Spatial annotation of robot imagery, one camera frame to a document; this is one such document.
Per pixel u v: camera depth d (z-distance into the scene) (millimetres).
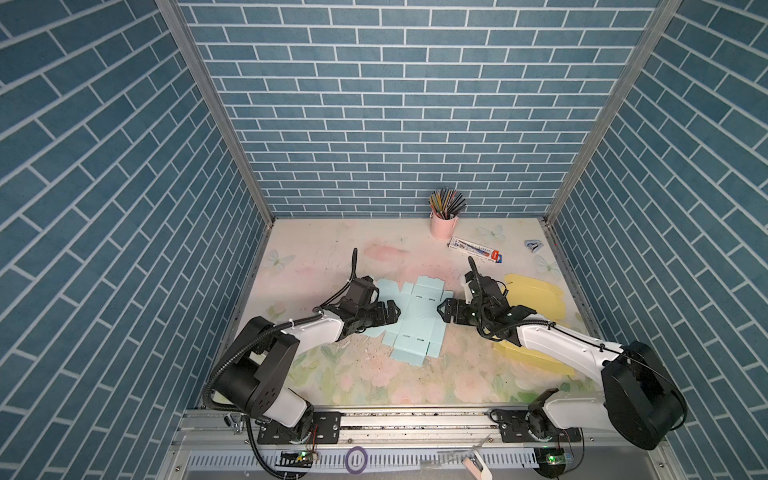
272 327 487
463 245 1118
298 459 714
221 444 727
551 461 703
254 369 442
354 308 709
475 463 679
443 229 1118
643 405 421
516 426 736
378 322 806
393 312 826
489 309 668
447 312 788
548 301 1004
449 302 785
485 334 674
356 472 679
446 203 1111
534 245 1116
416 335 890
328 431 735
